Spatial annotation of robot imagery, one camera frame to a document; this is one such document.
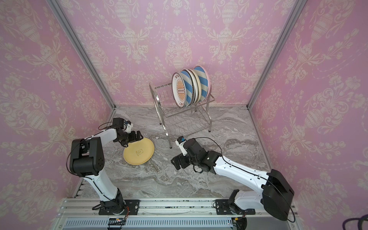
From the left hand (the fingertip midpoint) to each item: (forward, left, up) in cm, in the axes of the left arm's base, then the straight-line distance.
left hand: (137, 138), depth 98 cm
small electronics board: (-46, +3, -6) cm, 47 cm away
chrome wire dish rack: (+13, -29, +2) cm, 32 cm away
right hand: (-18, -30, +11) cm, 37 cm away
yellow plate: (-9, -3, -3) cm, 10 cm away
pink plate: (+10, -46, +32) cm, 57 cm away
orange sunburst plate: (+15, -29, +31) cm, 45 cm away
